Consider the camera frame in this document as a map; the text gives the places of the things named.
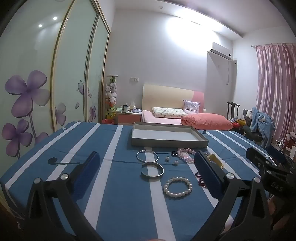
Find white pearl bracelet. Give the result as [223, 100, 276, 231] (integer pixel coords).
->
[163, 177, 193, 197]

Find grey cardboard tray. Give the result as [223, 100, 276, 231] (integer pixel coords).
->
[131, 121, 209, 148]

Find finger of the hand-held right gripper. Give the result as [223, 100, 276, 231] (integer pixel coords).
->
[246, 147, 278, 171]
[266, 146, 292, 165]

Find blue white striped blanket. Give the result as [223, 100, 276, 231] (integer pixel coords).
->
[0, 121, 296, 241]

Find yellow wrist watch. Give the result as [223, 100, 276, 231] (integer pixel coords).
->
[206, 153, 225, 169]

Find blue plush garment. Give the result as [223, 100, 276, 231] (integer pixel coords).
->
[250, 107, 276, 149]

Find white paper bags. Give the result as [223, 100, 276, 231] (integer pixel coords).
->
[275, 133, 296, 154]

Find bed with pink sheet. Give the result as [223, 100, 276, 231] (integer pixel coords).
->
[141, 110, 185, 126]

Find dark clothes pile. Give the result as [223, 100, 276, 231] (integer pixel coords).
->
[242, 109, 263, 142]

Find clear tube of plush toys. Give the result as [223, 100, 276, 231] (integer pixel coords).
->
[105, 75, 119, 121]

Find dark red bead bracelet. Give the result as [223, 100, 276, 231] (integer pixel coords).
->
[195, 171, 209, 189]

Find person's right hand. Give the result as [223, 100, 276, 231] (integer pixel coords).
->
[268, 196, 281, 217]

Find floral sliding door wardrobe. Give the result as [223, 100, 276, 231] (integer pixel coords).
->
[0, 0, 111, 163]

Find pink curtain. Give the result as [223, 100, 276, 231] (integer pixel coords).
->
[255, 43, 296, 127]

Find pink bead charm chain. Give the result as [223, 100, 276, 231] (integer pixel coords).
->
[177, 148, 210, 164]

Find dark wooden chair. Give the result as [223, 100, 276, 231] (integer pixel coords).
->
[227, 101, 241, 120]

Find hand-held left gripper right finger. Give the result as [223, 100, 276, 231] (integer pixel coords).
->
[194, 151, 273, 241]

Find red and yellow toys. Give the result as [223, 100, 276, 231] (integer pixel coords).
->
[232, 119, 247, 129]

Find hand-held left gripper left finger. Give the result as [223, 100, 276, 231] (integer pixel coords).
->
[22, 151, 104, 241]

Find white air conditioner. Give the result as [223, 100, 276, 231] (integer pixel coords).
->
[207, 42, 237, 68]

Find coral pink duvet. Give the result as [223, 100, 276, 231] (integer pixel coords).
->
[181, 113, 234, 130]

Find pink nightstand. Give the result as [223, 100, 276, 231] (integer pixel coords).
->
[117, 111, 142, 124]

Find cream and pink headboard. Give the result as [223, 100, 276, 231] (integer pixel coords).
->
[142, 84, 205, 114]

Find silver cuff bangle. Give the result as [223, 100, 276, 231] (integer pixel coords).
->
[140, 162, 164, 179]

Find curtain rod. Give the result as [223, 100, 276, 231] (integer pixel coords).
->
[251, 43, 296, 49]

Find silver chain bracelet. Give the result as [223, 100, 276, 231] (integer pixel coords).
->
[136, 150, 159, 163]

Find purple pillow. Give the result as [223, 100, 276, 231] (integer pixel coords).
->
[183, 100, 200, 113]

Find white patterned pillow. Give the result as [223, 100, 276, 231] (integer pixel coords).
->
[151, 107, 188, 118]

